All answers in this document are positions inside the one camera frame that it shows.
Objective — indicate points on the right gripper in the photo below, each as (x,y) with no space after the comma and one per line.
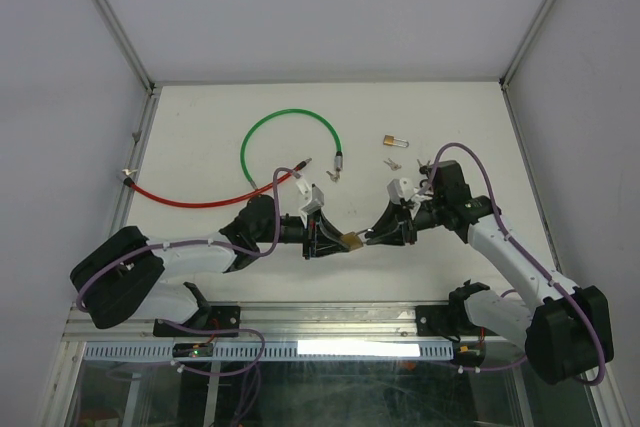
(389,231)

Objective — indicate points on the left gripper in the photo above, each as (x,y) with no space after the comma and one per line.
(321,236)

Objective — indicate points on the silver keys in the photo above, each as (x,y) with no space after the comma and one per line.
(334,176)
(392,165)

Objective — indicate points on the brass long-shackle padlock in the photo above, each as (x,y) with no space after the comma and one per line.
(392,141)

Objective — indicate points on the orange black padlock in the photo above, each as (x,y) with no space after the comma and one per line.
(424,178)

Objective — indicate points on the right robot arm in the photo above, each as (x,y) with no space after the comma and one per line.
(564,330)

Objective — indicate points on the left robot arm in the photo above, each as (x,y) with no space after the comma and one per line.
(129,276)

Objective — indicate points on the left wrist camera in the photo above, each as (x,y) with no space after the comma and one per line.
(311,197)

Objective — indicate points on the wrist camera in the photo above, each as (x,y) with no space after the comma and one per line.
(402,190)
(311,197)

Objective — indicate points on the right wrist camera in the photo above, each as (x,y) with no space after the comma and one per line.
(402,190)

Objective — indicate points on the green cable lock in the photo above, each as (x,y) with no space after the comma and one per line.
(291,136)

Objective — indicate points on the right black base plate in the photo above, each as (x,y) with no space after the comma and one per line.
(437,320)

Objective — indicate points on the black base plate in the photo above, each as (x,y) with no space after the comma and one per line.
(208,318)
(437,320)

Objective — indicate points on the aluminium front rail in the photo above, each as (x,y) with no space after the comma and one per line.
(281,321)

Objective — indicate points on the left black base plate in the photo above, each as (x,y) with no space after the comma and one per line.
(208,318)

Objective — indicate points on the red cable lock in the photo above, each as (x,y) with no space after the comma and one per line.
(129,183)

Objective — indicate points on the white slotted cable duct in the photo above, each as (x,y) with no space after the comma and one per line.
(245,351)

